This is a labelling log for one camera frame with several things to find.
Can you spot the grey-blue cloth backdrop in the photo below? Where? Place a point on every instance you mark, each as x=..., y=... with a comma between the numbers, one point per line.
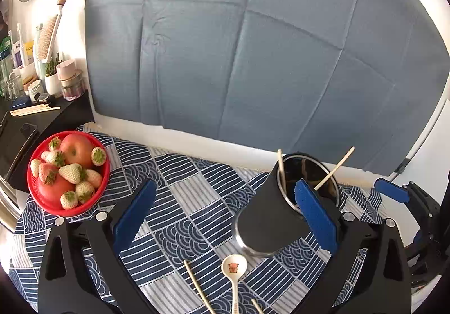
x=246, y=53

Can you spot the white green tube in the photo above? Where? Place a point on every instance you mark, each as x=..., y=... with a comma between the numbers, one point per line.
x=38, y=50

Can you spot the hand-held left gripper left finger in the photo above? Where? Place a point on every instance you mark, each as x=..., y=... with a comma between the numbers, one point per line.
x=135, y=215

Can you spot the glass jar with gold lid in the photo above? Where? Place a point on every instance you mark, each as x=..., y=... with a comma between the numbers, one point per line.
x=72, y=89

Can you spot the bundle of wooden sticks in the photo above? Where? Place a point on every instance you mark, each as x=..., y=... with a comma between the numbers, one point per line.
x=35, y=110

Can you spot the black round tin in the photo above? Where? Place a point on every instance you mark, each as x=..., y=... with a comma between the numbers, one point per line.
x=44, y=97

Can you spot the small white red-print spoon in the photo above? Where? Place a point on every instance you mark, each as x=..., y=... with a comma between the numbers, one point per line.
x=228, y=264

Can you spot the small plant in white pot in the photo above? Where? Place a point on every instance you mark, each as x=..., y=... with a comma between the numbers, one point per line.
x=52, y=80

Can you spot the pile of white strawberries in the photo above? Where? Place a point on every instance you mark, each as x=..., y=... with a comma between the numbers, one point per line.
x=72, y=173

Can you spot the pale wooden chopstick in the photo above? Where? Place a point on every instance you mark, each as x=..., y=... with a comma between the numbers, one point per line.
x=197, y=286
x=280, y=162
x=256, y=306
x=337, y=166

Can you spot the pink jar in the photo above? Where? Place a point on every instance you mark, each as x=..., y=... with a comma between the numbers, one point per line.
x=66, y=69

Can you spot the blue patterned tablecloth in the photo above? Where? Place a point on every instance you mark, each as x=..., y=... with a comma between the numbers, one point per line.
x=197, y=180

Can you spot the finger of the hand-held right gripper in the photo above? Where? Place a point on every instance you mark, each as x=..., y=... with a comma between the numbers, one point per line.
x=390, y=191
x=420, y=237

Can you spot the red bowl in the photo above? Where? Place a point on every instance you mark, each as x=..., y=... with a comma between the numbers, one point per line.
x=93, y=201

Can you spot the yellow box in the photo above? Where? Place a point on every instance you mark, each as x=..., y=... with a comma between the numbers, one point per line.
x=30, y=52

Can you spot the white electric toothbrush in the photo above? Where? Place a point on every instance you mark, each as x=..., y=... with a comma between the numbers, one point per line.
x=23, y=43

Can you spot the white jar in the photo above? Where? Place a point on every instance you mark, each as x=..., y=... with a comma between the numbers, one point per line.
x=36, y=90

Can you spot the green packet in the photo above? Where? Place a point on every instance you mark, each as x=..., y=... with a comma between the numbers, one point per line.
x=5, y=46

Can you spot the blue box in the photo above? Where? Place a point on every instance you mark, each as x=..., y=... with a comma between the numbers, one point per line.
x=19, y=102

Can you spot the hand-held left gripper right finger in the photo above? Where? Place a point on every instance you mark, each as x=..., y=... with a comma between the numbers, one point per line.
x=314, y=219

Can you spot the clear glass bottles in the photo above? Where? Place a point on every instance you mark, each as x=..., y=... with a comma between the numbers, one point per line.
x=10, y=85

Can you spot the black metal cup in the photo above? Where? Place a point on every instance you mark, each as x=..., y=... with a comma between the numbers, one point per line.
x=267, y=215

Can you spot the red apple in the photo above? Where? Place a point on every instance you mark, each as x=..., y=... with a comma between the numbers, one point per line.
x=75, y=150

